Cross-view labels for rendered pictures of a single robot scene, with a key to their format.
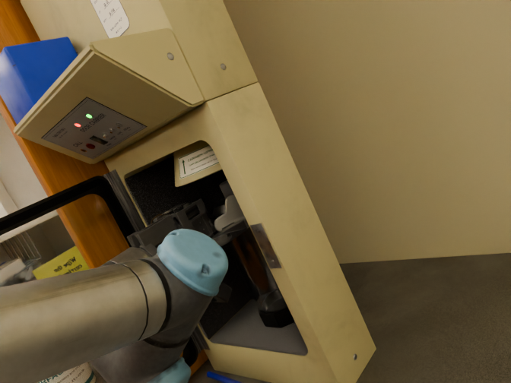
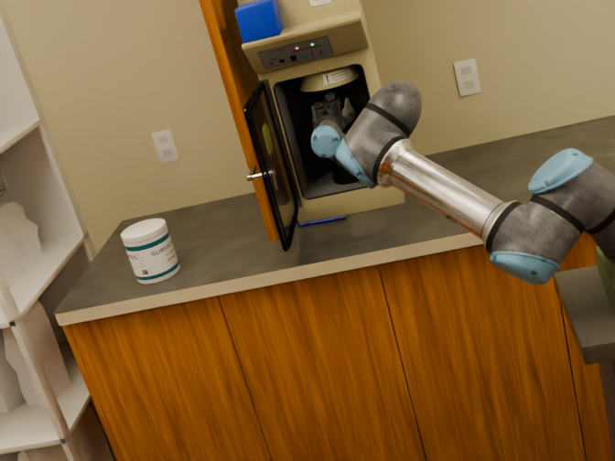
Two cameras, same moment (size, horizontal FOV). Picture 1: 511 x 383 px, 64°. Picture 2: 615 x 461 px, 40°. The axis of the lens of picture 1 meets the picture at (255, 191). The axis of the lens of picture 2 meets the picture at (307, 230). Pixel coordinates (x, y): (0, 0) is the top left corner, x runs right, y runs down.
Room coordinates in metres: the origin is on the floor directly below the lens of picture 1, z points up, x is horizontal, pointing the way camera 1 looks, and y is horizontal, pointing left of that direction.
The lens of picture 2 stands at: (-1.17, 1.61, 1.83)
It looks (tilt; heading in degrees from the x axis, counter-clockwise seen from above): 21 degrees down; 324
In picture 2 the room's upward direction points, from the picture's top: 15 degrees counter-clockwise
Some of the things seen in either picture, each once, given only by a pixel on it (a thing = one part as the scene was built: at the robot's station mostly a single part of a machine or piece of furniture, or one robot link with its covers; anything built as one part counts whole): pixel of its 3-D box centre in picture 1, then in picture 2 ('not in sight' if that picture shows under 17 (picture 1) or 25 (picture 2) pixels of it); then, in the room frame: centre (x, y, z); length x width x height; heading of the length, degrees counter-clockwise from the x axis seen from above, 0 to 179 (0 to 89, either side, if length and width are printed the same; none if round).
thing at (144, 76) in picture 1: (97, 117); (306, 45); (0.61, 0.16, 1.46); 0.32 x 0.12 x 0.10; 44
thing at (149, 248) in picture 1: (176, 242); (329, 119); (0.61, 0.14, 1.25); 0.12 x 0.08 x 0.09; 133
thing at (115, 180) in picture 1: (158, 265); (281, 145); (0.75, 0.23, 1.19); 0.03 x 0.02 x 0.39; 44
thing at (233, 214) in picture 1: (238, 210); (348, 107); (0.65, 0.04, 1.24); 0.09 x 0.03 x 0.06; 107
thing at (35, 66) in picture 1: (42, 81); (259, 19); (0.69, 0.23, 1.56); 0.10 x 0.10 x 0.09; 44
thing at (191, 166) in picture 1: (215, 150); (327, 72); (0.71, 0.03, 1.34); 0.18 x 0.18 x 0.05
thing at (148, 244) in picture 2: not in sight; (150, 251); (0.95, 0.62, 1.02); 0.13 x 0.13 x 0.15
